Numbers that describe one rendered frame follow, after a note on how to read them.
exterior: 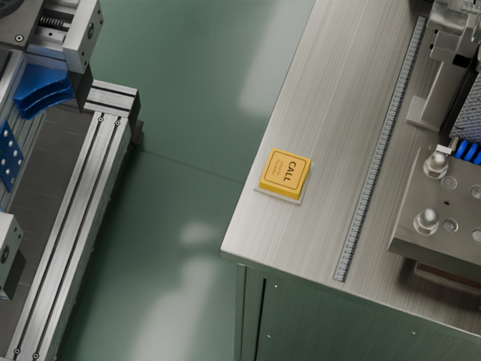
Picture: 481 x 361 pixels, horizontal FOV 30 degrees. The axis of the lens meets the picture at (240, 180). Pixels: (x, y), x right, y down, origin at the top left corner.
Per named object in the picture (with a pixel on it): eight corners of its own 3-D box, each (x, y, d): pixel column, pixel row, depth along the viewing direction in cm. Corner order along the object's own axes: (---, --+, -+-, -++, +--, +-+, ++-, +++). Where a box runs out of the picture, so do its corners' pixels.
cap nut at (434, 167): (426, 155, 139) (431, 141, 135) (449, 162, 138) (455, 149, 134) (419, 175, 137) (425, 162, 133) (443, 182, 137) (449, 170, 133)
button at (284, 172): (271, 152, 153) (272, 146, 151) (310, 165, 152) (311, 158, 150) (258, 188, 150) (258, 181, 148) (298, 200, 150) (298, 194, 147)
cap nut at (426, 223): (416, 210, 135) (422, 198, 131) (440, 218, 135) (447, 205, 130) (410, 231, 134) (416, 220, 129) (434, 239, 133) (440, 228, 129)
